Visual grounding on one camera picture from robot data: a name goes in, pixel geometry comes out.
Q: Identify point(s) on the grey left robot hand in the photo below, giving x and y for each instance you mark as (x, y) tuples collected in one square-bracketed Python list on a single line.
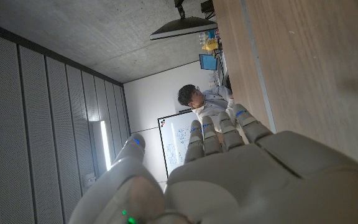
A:
[(244, 180)]

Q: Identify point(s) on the seated person in white jacket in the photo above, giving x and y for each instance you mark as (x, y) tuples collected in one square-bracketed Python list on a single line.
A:
[(211, 105)]

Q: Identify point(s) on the black framed whiteboard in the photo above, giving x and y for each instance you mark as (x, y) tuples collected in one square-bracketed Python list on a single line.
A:
[(172, 140)]

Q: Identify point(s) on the open silver laptop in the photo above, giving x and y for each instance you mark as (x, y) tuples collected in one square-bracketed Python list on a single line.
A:
[(208, 62)]

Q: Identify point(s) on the yellow bottle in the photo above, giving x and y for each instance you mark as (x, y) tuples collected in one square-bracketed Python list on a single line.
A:
[(210, 45)]

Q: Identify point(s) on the ceiling light strip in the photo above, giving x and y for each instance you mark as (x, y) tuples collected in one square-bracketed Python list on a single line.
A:
[(105, 146)]

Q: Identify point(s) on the black computer monitor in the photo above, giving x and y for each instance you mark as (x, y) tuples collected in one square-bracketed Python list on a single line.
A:
[(182, 28)]

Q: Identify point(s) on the black monitor stand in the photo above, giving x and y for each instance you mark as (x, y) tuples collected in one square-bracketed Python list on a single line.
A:
[(180, 9)]

